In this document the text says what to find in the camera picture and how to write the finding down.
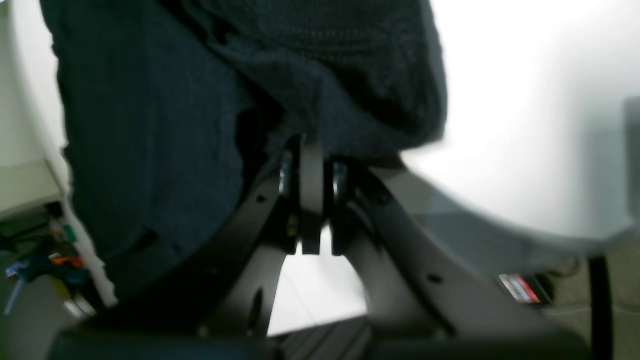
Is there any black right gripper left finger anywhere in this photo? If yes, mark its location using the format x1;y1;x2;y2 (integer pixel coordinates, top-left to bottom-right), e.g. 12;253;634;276
50;136;301;360

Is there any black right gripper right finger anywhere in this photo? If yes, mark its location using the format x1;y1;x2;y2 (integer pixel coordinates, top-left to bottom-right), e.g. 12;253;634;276
324;159;591;360

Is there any black T-shirt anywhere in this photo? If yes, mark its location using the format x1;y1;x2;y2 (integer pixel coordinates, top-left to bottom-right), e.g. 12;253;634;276
39;0;448;300

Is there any black box with name label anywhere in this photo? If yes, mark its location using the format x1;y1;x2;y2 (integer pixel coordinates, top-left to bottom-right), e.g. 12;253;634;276
498;273;554;307

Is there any black diagonal pole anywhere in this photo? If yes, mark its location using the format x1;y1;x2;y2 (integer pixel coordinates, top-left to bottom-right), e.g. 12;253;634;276
588;255;614;360

